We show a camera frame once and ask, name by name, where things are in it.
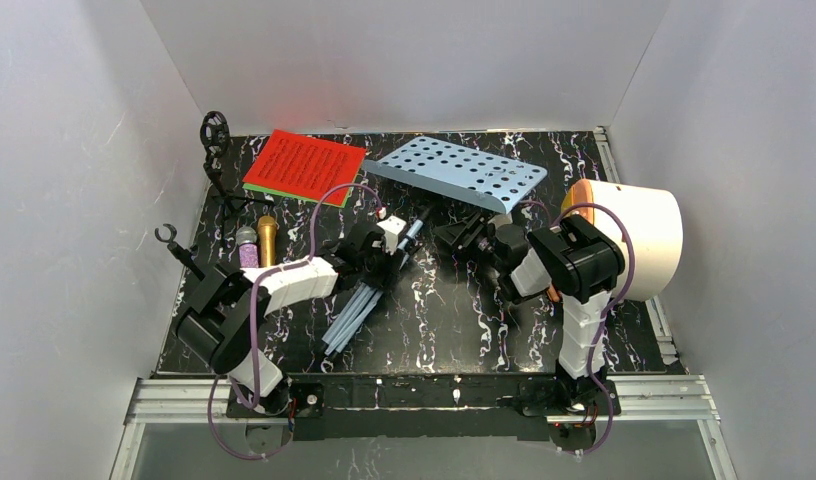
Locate grey tripod music stand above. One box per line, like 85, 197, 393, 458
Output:
324, 136, 547, 356

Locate green sheet music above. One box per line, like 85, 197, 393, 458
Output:
243, 183, 353, 208

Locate gold microphone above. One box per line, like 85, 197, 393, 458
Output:
256, 215, 278, 268

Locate red sheet music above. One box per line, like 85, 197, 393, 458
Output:
243, 130, 366, 200

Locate purple glitter microphone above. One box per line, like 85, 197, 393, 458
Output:
235, 226, 260, 268

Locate black round-base mic stand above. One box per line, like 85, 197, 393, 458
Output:
154, 223, 205, 281

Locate black tripod mic stand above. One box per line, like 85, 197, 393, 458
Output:
199, 110, 274, 221

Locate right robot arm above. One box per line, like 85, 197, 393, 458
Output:
433, 214, 626, 412

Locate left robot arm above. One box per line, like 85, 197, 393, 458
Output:
172, 216, 424, 409

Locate white drum orange head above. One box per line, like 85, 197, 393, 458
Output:
561, 179, 683, 301

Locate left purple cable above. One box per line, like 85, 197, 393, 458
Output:
207, 183, 386, 463

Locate aluminium base frame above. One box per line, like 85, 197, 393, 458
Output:
112, 374, 736, 479

